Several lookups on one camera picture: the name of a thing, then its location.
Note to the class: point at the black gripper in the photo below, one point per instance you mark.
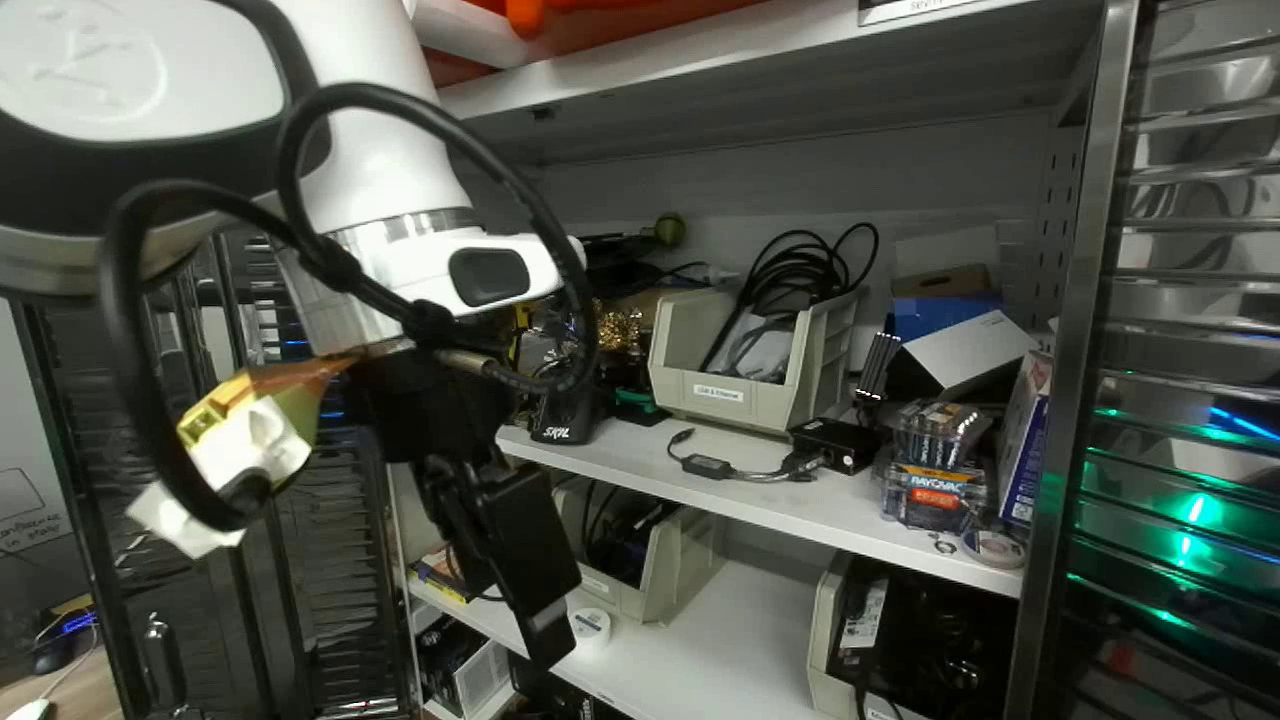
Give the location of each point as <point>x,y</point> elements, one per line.
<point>441,424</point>

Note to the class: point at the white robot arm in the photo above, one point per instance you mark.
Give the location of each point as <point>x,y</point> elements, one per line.
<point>131,126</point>

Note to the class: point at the cream box on lower shelf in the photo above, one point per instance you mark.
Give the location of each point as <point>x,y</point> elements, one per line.
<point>636,553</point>

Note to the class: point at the cream box on shelf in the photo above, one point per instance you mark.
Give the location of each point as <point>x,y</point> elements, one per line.
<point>748,371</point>
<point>636,553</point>

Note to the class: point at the cream box on middle shelf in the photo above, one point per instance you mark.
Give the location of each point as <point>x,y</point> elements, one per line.
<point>748,371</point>

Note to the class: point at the blue white cardboard box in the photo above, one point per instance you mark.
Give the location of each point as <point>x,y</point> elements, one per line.
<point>1021,445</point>

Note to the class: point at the yellow white connector plug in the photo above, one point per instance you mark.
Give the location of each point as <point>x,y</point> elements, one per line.
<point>240,424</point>

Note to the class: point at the pack of batteries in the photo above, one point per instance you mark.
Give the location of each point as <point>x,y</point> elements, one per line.
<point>939,479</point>

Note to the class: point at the white metal shelf unit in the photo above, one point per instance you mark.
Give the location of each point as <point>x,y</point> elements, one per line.
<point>953,126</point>

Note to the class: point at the metal server rack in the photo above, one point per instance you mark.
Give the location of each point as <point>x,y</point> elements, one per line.
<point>1153,562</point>

